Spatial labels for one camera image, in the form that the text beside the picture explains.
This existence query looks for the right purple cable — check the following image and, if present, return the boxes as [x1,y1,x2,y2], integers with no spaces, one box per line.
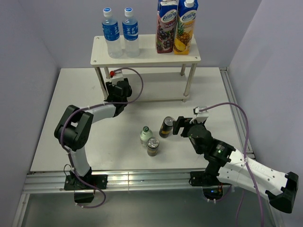
[201,102,265,227]

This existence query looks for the aluminium mounting rail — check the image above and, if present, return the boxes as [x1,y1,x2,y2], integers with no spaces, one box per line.
[21,169,203,194]

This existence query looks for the black yellow drink can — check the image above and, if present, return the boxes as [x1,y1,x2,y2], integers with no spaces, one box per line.
[159,116,175,138]
[146,137,160,157]

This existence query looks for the right side aluminium rail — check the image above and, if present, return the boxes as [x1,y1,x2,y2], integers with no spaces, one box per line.
[219,67,256,159]

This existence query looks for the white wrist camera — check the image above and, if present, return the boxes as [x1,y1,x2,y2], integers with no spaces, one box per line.
[109,70,124,86]
[189,106,209,124]

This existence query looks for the clear green cap bottle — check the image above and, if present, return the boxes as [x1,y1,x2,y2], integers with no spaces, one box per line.
[140,126,153,147]

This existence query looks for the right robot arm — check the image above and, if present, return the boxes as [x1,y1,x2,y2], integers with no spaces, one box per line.
[172,116,299,213]

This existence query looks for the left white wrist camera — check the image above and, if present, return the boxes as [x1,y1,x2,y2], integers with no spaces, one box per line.
[109,70,124,86]

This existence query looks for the pineapple juice carton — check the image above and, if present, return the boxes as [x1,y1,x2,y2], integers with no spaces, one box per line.
[173,0,198,55]

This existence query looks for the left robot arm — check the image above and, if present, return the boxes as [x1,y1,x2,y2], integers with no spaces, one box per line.
[54,78,132,191]

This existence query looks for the blue label water bottle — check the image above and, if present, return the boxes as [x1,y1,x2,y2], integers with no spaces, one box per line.
[102,8,123,59]
[122,7,140,57]

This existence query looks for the white two-tier shelf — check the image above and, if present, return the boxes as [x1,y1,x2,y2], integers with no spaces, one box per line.
[90,35,201,102]

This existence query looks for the grape juice carton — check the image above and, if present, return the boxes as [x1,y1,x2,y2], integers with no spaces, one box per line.
[156,0,178,53]

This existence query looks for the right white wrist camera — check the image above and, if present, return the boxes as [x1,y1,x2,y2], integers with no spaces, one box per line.
[189,106,209,124]

